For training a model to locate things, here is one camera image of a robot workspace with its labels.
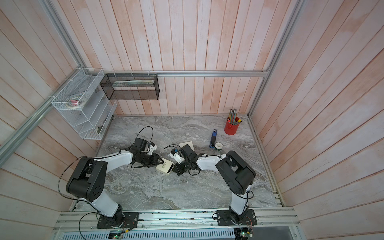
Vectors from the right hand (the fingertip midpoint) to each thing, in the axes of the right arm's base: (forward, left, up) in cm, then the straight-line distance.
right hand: (174, 169), depth 90 cm
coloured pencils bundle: (+34, -39, +12) cm, 53 cm away
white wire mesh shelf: (+20, +47, +31) cm, 60 cm away
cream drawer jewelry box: (0, +4, +3) cm, 5 cm away
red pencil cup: (+29, -38, +5) cm, 48 cm away
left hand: (+3, +8, +2) cm, 9 cm away
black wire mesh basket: (+52, +33, +24) cm, 66 cm away
